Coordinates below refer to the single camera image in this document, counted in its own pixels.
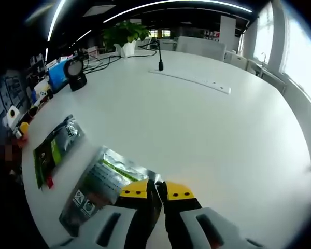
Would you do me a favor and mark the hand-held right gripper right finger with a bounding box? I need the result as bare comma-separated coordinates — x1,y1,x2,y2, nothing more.
162,181,265,249

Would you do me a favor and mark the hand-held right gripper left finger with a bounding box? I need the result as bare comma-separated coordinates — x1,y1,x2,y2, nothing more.
51,178,163,249

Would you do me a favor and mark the green black sheet goods packet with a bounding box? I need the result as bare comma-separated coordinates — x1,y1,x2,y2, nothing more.
33,114,86,191

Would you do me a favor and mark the silver sheet goods packet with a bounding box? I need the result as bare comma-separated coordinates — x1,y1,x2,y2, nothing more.
59,145,163,237

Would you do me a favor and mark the blue box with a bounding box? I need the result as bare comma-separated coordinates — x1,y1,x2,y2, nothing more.
47,63,69,94

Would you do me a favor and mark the white ceiling light strip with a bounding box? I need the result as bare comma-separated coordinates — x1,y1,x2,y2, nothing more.
45,0,68,62
103,0,252,23

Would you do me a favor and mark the white table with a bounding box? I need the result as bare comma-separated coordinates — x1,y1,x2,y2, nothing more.
20,49,311,249

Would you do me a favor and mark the square ceiling vent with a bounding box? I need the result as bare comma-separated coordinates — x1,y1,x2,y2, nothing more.
89,5,117,18

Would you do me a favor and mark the potted plant in white pot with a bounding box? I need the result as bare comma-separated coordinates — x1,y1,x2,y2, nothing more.
101,20,151,58

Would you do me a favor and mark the window with white blinds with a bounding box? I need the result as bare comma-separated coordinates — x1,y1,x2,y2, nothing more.
253,2,274,65
282,5,311,109

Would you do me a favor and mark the black cable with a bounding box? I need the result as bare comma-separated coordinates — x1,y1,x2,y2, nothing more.
81,48,158,75

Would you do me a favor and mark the black upright cable plug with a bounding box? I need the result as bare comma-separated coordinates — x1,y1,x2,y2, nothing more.
138,38,164,72

